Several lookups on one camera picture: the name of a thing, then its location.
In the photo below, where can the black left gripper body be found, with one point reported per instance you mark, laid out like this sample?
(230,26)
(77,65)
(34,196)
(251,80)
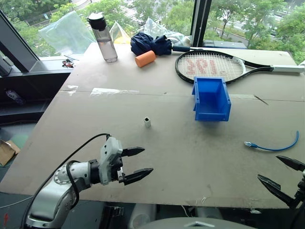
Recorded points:
(118,175)

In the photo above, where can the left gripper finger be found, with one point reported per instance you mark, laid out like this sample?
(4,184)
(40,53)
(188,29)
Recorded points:
(139,174)
(134,151)

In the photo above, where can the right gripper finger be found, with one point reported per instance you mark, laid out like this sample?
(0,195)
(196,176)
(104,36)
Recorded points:
(292,163)
(274,187)

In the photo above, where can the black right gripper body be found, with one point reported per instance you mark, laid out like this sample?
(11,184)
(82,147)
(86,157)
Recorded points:
(302,188)

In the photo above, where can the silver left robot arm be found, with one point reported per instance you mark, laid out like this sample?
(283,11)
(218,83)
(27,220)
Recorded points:
(51,199)

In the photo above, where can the small white cube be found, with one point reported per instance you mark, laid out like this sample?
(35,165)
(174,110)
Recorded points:
(147,122)

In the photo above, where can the white rounded robot part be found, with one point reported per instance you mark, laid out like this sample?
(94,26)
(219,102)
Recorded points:
(143,215)

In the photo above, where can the blue plastic storage bin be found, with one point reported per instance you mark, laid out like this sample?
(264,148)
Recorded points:
(210,112)

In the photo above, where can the orange foam cylinder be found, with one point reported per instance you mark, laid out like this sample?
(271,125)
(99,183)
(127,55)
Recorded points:
(145,59)

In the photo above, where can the folded navy umbrella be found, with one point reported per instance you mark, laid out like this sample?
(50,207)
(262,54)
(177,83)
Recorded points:
(147,43)

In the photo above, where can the brown cardboard box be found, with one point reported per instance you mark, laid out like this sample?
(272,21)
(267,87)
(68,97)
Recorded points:
(7,152)

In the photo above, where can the clear water bottle black lid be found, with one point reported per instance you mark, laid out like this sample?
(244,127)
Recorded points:
(106,40)

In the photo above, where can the black and white tennis racket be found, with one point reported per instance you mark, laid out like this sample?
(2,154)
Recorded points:
(240,61)

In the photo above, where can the clear plastic bag yellow content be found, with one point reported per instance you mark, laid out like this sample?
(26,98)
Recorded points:
(118,33)

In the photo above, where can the crumpled clear plastic bag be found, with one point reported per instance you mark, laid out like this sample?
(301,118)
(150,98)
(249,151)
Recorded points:
(157,28)

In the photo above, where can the purple patterned small item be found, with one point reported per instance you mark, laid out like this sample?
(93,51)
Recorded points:
(14,96)

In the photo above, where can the clear bluish plastic sheet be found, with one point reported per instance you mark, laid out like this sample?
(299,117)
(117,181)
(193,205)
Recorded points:
(66,33)

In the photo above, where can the dark flat stack on sill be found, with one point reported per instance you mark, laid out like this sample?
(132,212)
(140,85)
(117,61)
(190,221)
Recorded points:
(226,44)

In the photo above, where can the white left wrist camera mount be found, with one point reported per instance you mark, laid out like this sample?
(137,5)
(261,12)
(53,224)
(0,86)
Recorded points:
(110,149)

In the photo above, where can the black window frame post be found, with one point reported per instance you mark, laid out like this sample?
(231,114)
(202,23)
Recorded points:
(200,21)

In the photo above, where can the dark slanted window frame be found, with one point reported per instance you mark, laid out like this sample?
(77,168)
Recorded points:
(16,45)

